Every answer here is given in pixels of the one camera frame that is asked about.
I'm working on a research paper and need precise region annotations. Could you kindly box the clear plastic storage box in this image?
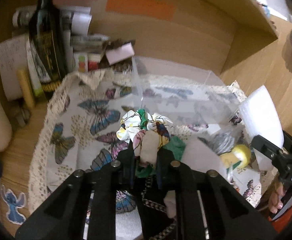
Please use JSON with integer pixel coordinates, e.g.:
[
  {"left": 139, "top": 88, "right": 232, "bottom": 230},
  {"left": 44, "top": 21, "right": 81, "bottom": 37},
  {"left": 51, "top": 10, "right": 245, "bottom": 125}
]
[{"left": 132, "top": 56, "right": 246, "bottom": 145}]

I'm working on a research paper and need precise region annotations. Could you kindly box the white foam sponge block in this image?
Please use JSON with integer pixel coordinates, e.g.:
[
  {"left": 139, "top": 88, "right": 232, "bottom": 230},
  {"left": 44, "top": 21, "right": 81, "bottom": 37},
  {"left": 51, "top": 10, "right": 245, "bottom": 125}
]
[{"left": 238, "top": 84, "right": 285, "bottom": 172}]

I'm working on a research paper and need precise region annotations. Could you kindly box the floral patterned fabric scrunchie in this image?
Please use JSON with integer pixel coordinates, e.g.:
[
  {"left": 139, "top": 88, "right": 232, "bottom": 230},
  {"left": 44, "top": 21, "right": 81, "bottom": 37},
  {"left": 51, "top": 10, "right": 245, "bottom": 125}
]
[{"left": 116, "top": 109, "right": 173, "bottom": 150}]

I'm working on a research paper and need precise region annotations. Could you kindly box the person's hand on gripper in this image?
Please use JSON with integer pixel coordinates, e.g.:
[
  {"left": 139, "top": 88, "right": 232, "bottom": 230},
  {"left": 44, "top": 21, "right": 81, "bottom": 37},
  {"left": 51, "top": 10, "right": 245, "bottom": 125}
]
[{"left": 268, "top": 181, "right": 286, "bottom": 214}]

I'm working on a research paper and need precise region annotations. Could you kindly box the orange sticky paper note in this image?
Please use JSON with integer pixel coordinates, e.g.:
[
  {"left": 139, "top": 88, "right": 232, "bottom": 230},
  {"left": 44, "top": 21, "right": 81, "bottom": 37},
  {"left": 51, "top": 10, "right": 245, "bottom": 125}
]
[{"left": 105, "top": 0, "right": 176, "bottom": 21}]

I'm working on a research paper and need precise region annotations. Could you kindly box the green knitted cloth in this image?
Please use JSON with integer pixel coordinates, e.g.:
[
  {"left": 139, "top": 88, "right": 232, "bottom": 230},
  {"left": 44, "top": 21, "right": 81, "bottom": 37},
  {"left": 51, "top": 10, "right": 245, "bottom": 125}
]
[{"left": 135, "top": 136, "right": 186, "bottom": 178}]

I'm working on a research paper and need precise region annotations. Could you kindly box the yellow round soft ball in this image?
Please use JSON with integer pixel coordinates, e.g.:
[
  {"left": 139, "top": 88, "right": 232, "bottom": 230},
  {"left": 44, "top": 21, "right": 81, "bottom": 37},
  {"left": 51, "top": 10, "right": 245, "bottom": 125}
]
[{"left": 220, "top": 144, "right": 251, "bottom": 169}]

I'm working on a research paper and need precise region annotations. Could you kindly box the white notepad with writing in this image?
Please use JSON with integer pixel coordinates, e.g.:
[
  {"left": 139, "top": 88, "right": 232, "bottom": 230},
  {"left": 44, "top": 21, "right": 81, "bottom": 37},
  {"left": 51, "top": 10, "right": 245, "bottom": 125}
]
[{"left": 0, "top": 34, "right": 28, "bottom": 101}]

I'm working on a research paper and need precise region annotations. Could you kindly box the stack of papers and books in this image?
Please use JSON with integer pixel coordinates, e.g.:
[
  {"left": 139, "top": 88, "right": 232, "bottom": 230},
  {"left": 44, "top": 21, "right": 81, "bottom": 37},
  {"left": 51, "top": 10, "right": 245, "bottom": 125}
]
[{"left": 61, "top": 12, "right": 137, "bottom": 74}]

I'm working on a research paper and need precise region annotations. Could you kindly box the rolled white paper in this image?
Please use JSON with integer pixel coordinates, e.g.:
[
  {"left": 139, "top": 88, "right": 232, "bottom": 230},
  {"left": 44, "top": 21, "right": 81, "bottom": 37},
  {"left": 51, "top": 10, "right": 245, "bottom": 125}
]
[{"left": 12, "top": 5, "right": 92, "bottom": 35}]

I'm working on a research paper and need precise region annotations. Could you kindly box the blue cartoon character sticker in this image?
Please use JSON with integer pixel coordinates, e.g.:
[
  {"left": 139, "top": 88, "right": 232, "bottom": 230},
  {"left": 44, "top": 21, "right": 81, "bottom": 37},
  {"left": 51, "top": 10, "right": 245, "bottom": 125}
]
[{"left": 0, "top": 185, "right": 26, "bottom": 225}]

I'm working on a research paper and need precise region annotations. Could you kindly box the black studded belt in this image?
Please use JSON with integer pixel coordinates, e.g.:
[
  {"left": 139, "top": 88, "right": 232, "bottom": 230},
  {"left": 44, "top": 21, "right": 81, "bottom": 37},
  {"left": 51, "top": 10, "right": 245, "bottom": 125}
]
[{"left": 138, "top": 175, "right": 176, "bottom": 239}]

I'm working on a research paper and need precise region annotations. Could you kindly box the white soft cloth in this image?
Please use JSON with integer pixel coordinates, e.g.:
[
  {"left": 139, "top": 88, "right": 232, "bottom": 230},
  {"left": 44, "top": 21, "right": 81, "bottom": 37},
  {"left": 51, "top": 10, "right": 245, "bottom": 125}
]
[{"left": 140, "top": 131, "right": 159, "bottom": 167}]

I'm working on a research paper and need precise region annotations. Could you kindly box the small white cardboard box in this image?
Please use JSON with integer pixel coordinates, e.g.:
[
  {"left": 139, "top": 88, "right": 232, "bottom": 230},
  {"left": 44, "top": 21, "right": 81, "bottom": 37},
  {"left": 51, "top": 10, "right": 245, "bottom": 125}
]
[{"left": 105, "top": 42, "right": 135, "bottom": 65}]

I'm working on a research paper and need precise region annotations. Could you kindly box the grey striped fabric in bag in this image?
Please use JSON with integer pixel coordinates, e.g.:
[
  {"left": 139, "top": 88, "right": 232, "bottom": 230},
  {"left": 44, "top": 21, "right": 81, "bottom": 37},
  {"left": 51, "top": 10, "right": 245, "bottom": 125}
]
[{"left": 207, "top": 131, "right": 236, "bottom": 155}]

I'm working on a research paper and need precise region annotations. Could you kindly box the butterfly print lace tablecloth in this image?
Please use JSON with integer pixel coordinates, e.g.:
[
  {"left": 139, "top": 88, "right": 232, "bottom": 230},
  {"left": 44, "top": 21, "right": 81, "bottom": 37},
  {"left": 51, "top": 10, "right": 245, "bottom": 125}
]
[{"left": 28, "top": 68, "right": 269, "bottom": 215}]

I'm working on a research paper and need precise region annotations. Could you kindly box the dark glass wine bottle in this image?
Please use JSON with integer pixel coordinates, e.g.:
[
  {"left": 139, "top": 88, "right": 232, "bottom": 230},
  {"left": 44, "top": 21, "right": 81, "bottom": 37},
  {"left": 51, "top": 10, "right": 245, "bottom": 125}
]
[{"left": 29, "top": 0, "right": 67, "bottom": 100}]

